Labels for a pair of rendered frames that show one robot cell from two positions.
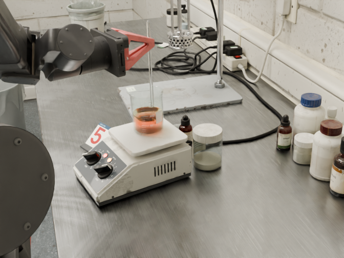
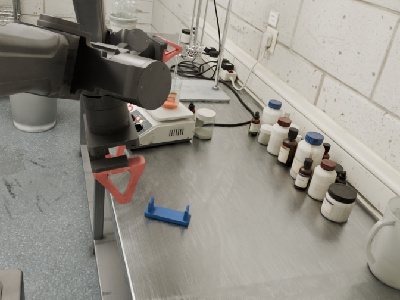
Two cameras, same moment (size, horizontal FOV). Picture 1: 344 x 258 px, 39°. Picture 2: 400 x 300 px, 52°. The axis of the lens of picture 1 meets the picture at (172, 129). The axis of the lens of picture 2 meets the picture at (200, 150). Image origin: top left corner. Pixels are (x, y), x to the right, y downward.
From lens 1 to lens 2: 0.29 m
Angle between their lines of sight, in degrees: 6
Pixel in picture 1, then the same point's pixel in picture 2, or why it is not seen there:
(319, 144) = (275, 131)
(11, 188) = (159, 86)
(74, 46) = (137, 43)
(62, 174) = not seen: hidden behind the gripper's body
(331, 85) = (289, 97)
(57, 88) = not seen: hidden behind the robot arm
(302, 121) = (267, 117)
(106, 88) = not seen: hidden behind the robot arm
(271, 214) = (239, 168)
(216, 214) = (206, 163)
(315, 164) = (271, 144)
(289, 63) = (265, 80)
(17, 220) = (158, 98)
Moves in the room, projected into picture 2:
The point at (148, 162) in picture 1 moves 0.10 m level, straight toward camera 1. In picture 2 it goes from (166, 125) to (167, 142)
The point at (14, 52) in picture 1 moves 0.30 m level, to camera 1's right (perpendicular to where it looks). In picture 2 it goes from (100, 40) to (230, 57)
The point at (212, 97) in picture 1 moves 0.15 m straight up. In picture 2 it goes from (209, 95) to (216, 56)
